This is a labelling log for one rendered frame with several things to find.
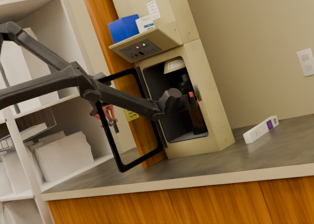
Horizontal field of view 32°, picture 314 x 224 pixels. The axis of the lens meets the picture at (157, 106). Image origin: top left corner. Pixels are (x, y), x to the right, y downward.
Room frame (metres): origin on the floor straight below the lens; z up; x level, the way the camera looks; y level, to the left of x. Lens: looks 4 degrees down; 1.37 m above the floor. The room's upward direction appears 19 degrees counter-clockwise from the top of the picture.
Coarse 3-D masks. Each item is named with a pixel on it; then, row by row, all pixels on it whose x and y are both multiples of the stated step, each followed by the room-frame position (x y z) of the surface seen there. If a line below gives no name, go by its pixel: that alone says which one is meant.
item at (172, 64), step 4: (180, 56) 2.33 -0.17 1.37; (168, 60) 2.35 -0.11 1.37; (172, 60) 2.33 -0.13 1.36; (176, 60) 2.33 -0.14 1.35; (180, 60) 2.32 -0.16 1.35; (164, 64) 2.39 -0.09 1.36; (168, 64) 2.35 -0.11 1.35; (172, 64) 2.33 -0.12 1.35; (176, 64) 2.32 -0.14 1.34; (180, 64) 2.31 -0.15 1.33; (184, 64) 2.31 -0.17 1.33; (164, 68) 2.38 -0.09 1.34; (168, 68) 2.34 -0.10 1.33; (172, 68) 2.32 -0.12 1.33; (176, 68) 2.32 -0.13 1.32; (180, 68) 2.31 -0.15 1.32; (164, 72) 2.37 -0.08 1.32; (168, 72) 2.34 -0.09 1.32
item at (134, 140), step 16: (112, 80) 2.31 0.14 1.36; (128, 80) 2.38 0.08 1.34; (112, 112) 2.26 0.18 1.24; (128, 112) 2.33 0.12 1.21; (112, 128) 2.23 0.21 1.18; (128, 128) 2.31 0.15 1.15; (144, 128) 2.38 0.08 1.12; (128, 144) 2.28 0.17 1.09; (144, 144) 2.35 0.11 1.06; (128, 160) 2.25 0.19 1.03
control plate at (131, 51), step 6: (144, 42) 2.26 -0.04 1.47; (150, 42) 2.24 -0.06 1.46; (126, 48) 2.33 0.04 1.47; (132, 48) 2.32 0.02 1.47; (138, 48) 2.31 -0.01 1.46; (144, 48) 2.30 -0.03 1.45; (150, 48) 2.28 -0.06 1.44; (156, 48) 2.27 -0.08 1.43; (126, 54) 2.38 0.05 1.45; (132, 54) 2.36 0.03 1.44; (138, 54) 2.35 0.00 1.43; (144, 54) 2.34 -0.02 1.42
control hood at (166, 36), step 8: (168, 24) 2.19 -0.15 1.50; (176, 24) 2.22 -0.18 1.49; (144, 32) 2.20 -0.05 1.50; (152, 32) 2.18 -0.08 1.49; (160, 32) 2.17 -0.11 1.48; (168, 32) 2.18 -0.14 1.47; (176, 32) 2.21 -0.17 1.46; (128, 40) 2.28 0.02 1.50; (136, 40) 2.26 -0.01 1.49; (152, 40) 2.23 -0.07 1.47; (160, 40) 2.21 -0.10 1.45; (168, 40) 2.20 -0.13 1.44; (176, 40) 2.20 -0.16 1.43; (112, 48) 2.37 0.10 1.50; (120, 48) 2.35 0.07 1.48; (160, 48) 2.27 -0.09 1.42; (168, 48) 2.25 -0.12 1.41
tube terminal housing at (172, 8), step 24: (120, 0) 2.42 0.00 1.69; (144, 0) 2.32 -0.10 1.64; (168, 0) 2.23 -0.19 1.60; (192, 24) 2.29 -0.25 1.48; (192, 48) 2.25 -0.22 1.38; (192, 72) 2.23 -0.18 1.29; (216, 96) 2.29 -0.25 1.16; (216, 120) 2.25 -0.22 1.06; (168, 144) 2.43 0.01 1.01; (192, 144) 2.33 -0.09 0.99; (216, 144) 2.23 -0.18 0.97
